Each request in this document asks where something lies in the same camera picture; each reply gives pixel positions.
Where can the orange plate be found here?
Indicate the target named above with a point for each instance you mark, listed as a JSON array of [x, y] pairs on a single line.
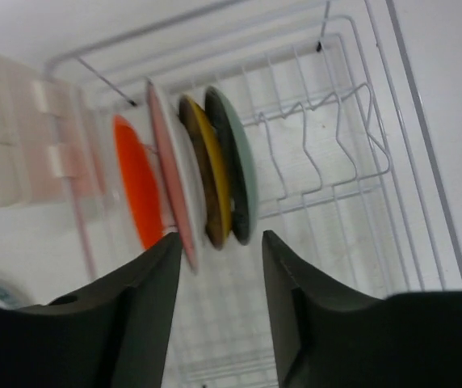
[[140, 185]]

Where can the beige cutlery holder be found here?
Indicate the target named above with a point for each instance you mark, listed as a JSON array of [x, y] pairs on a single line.
[[47, 134]]

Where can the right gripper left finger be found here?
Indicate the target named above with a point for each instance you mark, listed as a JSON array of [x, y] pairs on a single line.
[[113, 332]]

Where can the white plate red pattern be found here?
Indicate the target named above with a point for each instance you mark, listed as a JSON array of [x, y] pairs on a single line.
[[180, 171]]

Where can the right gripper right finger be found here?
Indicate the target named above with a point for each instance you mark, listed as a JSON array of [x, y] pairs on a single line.
[[326, 334]]

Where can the white wire dish rack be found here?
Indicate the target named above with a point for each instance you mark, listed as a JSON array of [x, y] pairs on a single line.
[[344, 166]]

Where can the dark green plate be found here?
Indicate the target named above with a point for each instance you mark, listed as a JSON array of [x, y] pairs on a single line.
[[239, 162]]

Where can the olive brown plate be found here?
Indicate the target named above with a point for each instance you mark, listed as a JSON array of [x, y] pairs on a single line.
[[211, 165]]

